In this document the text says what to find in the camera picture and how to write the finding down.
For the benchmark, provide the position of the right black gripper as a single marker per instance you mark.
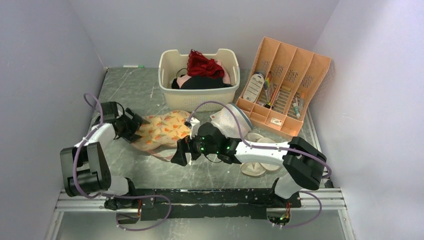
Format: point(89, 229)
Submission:
point(179, 157)

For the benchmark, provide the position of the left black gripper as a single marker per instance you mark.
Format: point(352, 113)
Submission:
point(135, 126)

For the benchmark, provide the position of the floral pink laundry bag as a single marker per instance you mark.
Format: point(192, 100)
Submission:
point(162, 131)

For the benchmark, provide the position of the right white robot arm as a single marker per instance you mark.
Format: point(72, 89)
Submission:
point(303, 162)

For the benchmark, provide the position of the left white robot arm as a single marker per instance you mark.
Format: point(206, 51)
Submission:
point(84, 167)

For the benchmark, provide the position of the white mesh cylinder laundry bag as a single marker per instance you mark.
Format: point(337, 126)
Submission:
point(232, 122)

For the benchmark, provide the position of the cream plastic laundry basket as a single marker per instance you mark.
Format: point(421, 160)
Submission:
point(171, 61)

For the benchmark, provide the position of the white green marker pen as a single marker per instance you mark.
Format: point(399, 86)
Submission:
point(134, 66)

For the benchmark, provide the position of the black garment in basket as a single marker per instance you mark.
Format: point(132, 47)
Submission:
point(198, 83)

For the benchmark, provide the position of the pink garment in basket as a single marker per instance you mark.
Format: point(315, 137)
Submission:
point(227, 74)

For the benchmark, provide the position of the red lace garment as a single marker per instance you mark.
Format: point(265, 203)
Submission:
point(199, 65)

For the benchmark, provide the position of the small white label card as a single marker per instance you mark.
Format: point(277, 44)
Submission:
point(276, 121)

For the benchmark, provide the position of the white labelled bottle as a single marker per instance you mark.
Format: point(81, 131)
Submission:
point(254, 87)

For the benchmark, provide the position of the pens in organizer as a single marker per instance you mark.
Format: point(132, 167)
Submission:
point(269, 87)

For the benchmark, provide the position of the orange desk file organizer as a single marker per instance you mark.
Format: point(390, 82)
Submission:
point(298, 74)

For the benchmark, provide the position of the white glue stick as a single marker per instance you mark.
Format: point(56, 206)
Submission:
point(296, 110)

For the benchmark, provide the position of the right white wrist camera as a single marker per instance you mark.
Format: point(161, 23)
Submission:
point(193, 124)

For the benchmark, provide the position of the black metal base rail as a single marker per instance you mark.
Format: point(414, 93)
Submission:
point(205, 203)

